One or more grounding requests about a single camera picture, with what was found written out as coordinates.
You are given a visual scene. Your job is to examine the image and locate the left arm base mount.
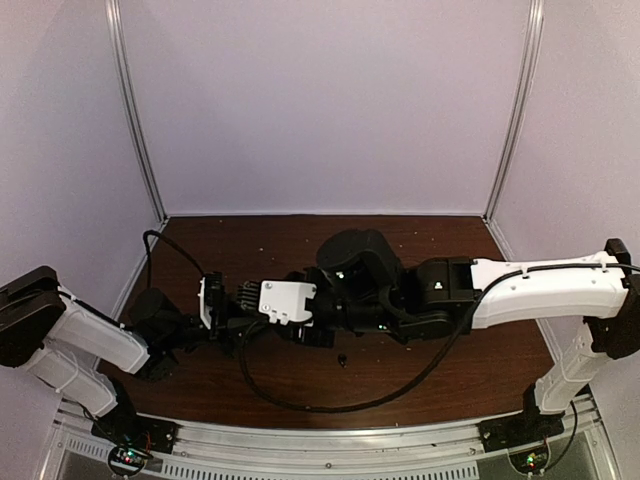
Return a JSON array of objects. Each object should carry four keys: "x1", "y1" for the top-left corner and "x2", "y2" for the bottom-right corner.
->
[{"x1": 91, "y1": 416, "x2": 178, "y2": 478}]

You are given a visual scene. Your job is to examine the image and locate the left black cable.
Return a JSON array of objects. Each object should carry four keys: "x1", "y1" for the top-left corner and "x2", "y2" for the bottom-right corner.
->
[{"x1": 141, "y1": 229, "x2": 209, "y2": 321}]

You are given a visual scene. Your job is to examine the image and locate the left aluminium post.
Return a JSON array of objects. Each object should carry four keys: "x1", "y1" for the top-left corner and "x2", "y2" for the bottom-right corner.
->
[{"x1": 104, "y1": 0, "x2": 168, "y2": 223}]

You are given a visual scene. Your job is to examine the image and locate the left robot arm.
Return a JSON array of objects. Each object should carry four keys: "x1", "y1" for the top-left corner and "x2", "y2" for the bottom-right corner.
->
[{"x1": 1, "y1": 266, "x2": 252, "y2": 444}]

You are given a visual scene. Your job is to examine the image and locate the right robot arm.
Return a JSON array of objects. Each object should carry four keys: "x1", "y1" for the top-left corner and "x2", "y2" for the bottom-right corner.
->
[{"x1": 265, "y1": 229, "x2": 639, "y2": 442}]

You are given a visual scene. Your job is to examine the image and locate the aluminium front rail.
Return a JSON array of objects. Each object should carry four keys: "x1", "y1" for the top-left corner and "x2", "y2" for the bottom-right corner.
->
[{"x1": 47, "y1": 399, "x2": 626, "y2": 480}]

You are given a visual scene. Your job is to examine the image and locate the black cable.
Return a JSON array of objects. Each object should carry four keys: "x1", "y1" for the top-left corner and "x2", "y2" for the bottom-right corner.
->
[
  {"x1": 238, "y1": 259, "x2": 640, "y2": 480},
  {"x1": 141, "y1": 229, "x2": 209, "y2": 321}
]

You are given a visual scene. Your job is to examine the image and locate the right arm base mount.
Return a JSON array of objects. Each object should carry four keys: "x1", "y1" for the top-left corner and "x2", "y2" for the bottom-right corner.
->
[{"x1": 478, "y1": 412, "x2": 564, "y2": 477}]

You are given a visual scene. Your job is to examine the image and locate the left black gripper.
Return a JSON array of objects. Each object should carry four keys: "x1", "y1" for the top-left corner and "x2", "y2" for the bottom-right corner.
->
[{"x1": 161, "y1": 289, "x2": 271, "y2": 360}]

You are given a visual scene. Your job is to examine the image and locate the right aluminium post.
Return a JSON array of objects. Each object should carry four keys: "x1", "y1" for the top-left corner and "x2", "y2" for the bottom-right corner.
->
[{"x1": 483, "y1": 0, "x2": 545, "y2": 224}]

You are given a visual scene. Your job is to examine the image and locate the right black cable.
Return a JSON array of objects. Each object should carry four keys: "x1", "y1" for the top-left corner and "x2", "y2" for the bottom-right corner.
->
[{"x1": 238, "y1": 259, "x2": 640, "y2": 480}]

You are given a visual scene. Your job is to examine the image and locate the aluminium post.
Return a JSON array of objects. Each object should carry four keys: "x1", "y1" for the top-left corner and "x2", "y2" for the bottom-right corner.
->
[
  {"x1": 104, "y1": 0, "x2": 168, "y2": 223},
  {"x1": 483, "y1": 0, "x2": 545, "y2": 224}
]

